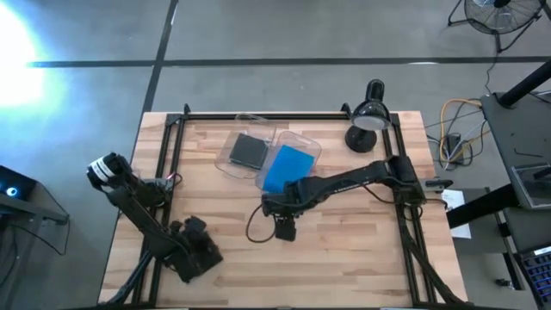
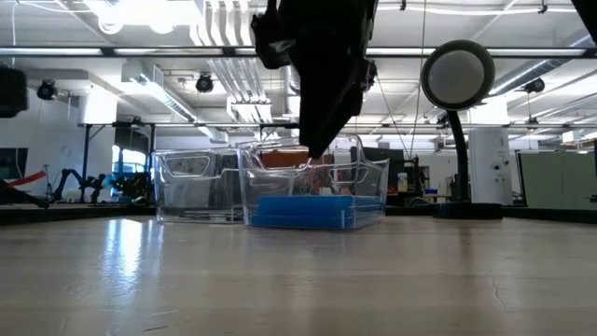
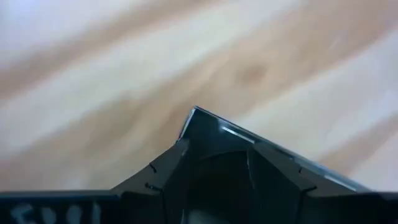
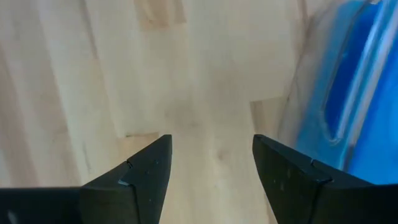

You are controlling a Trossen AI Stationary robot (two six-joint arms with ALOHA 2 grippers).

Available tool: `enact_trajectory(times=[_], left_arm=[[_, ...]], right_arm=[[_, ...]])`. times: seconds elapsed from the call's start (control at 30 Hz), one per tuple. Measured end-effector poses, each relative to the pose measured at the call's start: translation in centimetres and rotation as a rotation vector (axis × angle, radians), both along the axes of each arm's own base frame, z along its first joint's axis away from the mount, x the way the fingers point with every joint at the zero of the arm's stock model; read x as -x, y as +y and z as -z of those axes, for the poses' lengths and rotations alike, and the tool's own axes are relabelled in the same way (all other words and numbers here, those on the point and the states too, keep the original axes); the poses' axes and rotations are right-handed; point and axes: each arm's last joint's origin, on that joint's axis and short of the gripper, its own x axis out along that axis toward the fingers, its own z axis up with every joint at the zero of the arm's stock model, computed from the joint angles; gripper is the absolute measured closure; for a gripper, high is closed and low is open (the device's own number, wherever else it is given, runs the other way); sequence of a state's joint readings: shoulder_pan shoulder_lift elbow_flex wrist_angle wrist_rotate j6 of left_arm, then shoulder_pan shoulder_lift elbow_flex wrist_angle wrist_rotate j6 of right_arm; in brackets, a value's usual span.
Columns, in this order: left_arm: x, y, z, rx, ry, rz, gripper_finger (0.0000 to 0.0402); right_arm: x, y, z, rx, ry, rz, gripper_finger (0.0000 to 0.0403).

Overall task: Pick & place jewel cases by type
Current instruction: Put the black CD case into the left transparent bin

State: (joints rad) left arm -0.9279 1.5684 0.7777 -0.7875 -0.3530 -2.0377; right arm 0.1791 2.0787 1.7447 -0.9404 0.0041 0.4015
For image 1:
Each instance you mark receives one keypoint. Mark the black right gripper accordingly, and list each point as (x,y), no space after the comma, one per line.
(282,204)

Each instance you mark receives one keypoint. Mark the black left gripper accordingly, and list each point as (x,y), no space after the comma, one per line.
(196,258)

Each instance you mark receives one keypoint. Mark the blue sponge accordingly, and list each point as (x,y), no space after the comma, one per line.
(288,165)

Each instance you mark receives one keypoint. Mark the dark grey sponge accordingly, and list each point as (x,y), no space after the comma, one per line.
(249,150)

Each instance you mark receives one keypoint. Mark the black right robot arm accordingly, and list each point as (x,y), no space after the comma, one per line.
(344,178)

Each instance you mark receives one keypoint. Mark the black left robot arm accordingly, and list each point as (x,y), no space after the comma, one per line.
(138,215)

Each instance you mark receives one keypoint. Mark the clear plastic bin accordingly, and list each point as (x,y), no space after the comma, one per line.
(254,125)
(301,140)

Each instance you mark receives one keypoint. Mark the black desk lamp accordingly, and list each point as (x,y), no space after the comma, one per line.
(370,114)

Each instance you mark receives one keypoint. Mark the white paper sheet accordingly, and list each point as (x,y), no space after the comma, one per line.
(452,198)

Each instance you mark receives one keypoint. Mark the black device blue light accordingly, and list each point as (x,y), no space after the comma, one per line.
(13,183)

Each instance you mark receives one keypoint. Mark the black power strip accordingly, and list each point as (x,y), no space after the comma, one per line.
(454,148)

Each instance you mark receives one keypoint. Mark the black standing desk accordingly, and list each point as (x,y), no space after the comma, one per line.
(516,129)

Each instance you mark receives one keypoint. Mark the black allen key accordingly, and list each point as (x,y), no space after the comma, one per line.
(527,153)

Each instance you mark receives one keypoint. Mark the black keyboard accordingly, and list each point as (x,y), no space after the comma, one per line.
(540,275)

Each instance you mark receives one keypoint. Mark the black monitor pole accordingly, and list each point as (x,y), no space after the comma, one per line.
(527,86)

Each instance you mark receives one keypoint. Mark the black floor fan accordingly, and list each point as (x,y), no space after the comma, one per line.
(501,15)

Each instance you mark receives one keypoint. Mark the black aluminium table frame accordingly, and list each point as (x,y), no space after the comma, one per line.
(292,115)

